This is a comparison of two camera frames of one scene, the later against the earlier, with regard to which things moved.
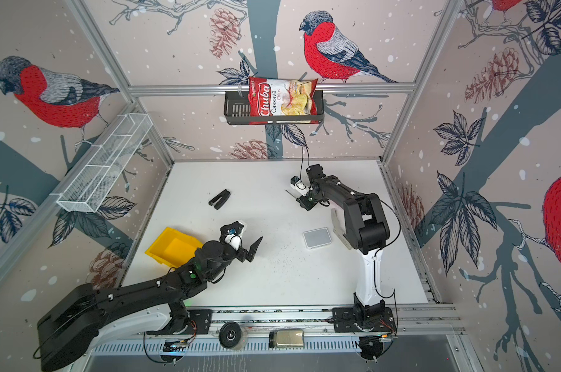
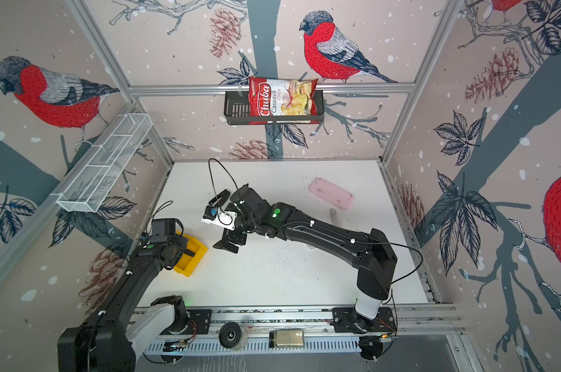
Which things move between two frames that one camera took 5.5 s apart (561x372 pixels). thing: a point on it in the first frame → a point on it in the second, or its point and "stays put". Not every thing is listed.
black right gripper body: [308, 201] → [242, 228]
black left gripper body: [241, 253] → [178, 243]
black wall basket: [237, 111] stays put
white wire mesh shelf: [92, 187] stays put
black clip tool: [224, 194] stays put
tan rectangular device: [286, 339] stays put
